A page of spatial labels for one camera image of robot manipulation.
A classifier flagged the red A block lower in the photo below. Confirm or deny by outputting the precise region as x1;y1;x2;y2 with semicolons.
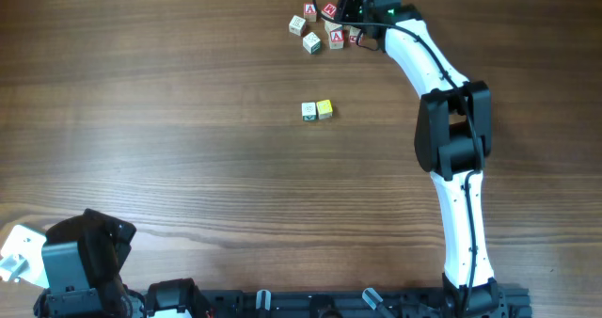
328;30;344;50

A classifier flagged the green edged wood block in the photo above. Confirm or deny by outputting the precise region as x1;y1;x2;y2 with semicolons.
302;32;322;55

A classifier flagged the plain wood block left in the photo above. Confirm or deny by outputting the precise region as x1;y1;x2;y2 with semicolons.
289;15;307;36

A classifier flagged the blue edged wood block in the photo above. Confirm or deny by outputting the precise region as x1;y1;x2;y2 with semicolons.
324;21;343;34

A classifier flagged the red edged wood block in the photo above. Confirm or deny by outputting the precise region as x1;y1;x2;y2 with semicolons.
348;26;363;45

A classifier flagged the red W block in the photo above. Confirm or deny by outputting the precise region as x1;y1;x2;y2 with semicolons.
322;3;337;20

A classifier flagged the red a block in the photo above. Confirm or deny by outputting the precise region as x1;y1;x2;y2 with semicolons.
328;30;344;50
303;3;317;23

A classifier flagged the red A block top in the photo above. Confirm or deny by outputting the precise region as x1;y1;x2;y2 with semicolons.
303;3;317;23

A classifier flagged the right camera cable black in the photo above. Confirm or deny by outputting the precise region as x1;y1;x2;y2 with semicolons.
311;0;485;318

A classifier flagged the yellow block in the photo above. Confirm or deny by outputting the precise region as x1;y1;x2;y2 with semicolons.
316;100;333;119

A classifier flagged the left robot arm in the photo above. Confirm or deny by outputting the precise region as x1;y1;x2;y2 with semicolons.
33;209;214;317

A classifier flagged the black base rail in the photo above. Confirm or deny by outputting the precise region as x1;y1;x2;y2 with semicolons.
187;287;533;318

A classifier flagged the green V block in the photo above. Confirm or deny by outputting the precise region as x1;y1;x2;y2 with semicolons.
301;102;317;121

